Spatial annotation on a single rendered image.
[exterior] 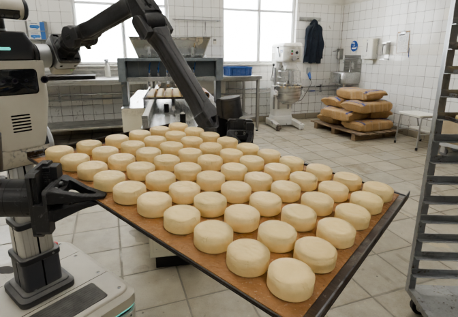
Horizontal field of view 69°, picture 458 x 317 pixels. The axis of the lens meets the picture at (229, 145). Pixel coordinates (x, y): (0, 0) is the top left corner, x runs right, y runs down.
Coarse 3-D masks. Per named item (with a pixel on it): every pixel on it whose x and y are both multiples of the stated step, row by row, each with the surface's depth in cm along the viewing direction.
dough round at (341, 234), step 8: (320, 224) 45; (328, 224) 45; (336, 224) 45; (344, 224) 45; (320, 232) 44; (328, 232) 43; (336, 232) 43; (344, 232) 43; (352, 232) 44; (328, 240) 43; (336, 240) 43; (344, 240) 43; (352, 240) 43; (336, 248) 43; (344, 248) 43
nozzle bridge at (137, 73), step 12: (120, 60) 224; (132, 60) 226; (144, 60) 227; (156, 60) 228; (192, 60) 232; (204, 60) 234; (216, 60) 235; (120, 72) 226; (132, 72) 236; (144, 72) 237; (156, 72) 238; (204, 72) 244; (216, 72) 237; (216, 84) 250; (216, 96) 252
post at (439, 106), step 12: (456, 0) 123; (456, 12) 124; (456, 36) 127; (444, 48) 130; (444, 60) 130; (444, 84) 131; (444, 108) 134; (432, 120) 138; (432, 132) 137; (432, 144) 138; (432, 168) 140; (420, 204) 146; (420, 216) 146; (420, 228) 148; (408, 276) 156; (408, 288) 156
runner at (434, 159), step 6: (432, 156) 139; (438, 156) 139; (444, 156) 138; (450, 156) 138; (456, 156) 138; (432, 162) 138; (438, 162) 138; (444, 162) 138; (450, 162) 138; (456, 162) 138
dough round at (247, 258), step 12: (240, 240) 40; (252, 240) 40; (228, 252) 38; (240, 252) 38; (252, 252) 38; (264, 252) 38; (228, 264) 38; (240, 264) 36; (252, 264) 36; (264, 264) 37; (252, 276) 37
